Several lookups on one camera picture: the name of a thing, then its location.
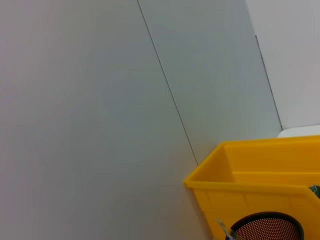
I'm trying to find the clear plastic ruler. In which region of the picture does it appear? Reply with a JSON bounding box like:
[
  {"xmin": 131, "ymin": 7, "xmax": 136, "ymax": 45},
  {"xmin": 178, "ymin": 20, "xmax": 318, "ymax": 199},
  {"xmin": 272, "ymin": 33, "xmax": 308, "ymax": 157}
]
[{"xmin": 216, "ymin": 217, "xmax": 238, "ymax": 240}]

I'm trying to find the green plastic wrapper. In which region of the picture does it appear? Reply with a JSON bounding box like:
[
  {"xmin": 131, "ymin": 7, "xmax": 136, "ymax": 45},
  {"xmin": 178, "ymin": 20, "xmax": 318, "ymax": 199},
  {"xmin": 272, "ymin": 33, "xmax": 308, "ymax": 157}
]
[{"xmin": 308, "ymin": 184, "xmax": 320, "ymax": 200}]

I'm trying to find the black mesh pen holder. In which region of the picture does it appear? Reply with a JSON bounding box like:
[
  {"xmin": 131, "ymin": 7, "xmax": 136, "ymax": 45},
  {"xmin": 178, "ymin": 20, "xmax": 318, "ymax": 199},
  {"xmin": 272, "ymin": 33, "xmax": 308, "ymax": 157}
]
[{"xmin": 228, "ymin": 211, "xmax": 305, "ymax": 240}]

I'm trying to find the yellow plastic bin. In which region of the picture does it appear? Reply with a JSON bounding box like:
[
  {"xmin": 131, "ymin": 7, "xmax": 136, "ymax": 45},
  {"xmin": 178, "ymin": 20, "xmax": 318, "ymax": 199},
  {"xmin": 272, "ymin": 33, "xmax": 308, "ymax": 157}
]
[{"xmin": 184, "ymin": 134, "xmax": 320, "ymax": 240}]

